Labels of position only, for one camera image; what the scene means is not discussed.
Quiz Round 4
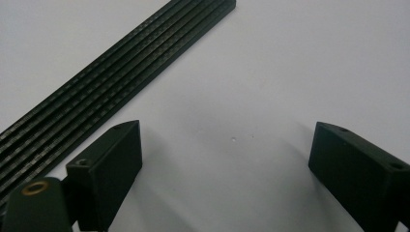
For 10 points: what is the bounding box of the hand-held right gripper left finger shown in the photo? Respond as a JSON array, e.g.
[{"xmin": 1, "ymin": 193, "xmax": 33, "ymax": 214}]
[{"xmin": 66, "ymin": 120, "xmax": 143, "ymax": 232}]

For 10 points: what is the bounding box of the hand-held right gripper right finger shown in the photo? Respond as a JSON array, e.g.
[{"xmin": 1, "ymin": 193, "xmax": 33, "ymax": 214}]
[{"xmin": 307, "ymin": 121, "xmax": 410, "ymax": 232}]

